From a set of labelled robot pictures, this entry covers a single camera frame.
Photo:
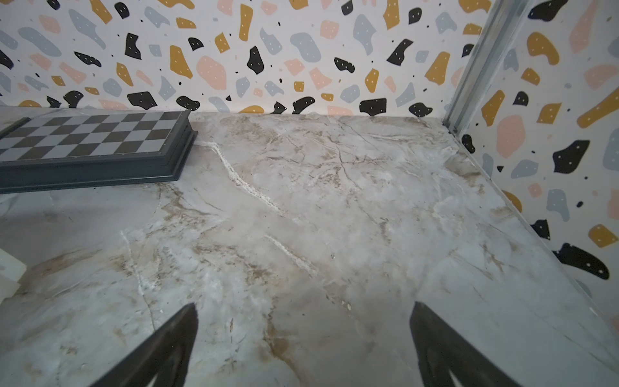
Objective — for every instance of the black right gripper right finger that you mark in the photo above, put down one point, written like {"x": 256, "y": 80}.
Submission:
{"x": 446, "y": 358}

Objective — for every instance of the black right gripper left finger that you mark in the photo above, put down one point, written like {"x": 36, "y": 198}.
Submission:
{"x": 163, "y": 358}

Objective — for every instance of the white plastic bin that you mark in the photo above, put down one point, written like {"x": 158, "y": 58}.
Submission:
{"x": 11, "y": 271}

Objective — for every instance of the black grey chessboard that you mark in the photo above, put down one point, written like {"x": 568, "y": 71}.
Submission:
{"x": 81, "y": 151}

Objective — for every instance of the right aluminium corner post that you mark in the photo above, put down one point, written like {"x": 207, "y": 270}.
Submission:
{"x": 504, "y": 19}

